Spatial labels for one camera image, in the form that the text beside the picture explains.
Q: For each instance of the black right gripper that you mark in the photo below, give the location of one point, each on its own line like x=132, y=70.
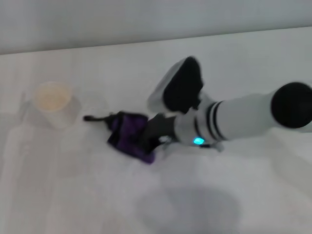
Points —
x=159, y=128

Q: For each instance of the purple rag with black trim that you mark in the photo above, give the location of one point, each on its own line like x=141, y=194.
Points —
x=126, y=129

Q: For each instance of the white paper cup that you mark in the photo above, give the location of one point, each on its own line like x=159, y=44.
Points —
x=52, y=104

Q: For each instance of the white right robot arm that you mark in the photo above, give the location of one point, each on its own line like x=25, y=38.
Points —
x=239, y=117

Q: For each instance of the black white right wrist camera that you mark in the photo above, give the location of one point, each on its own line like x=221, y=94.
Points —
x=180, y=87

